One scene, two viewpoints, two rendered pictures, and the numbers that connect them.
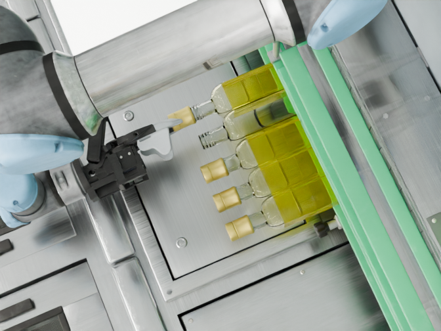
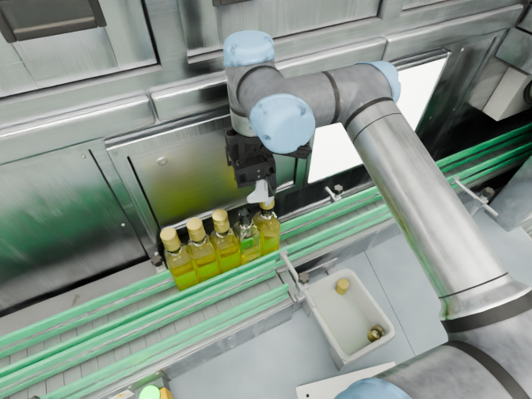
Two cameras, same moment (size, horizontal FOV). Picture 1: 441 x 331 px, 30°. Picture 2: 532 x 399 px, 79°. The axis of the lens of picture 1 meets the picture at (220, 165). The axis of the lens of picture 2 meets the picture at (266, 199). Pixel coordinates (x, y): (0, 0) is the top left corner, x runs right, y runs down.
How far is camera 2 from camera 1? 1.17 m
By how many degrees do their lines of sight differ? 47
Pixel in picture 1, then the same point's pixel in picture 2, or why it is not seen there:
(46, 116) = not seen: outside the picture
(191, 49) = not seen: outside the picture
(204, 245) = (157, 176)
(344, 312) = (88, 248)
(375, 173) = (195, 338)
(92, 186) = (241, 142)
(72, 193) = (241, 127)
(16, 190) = (281, 142)
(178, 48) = not seen: outside the picture
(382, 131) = (221, 340)
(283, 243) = (148, 224)
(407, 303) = (98, 376)
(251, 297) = (104, 197)
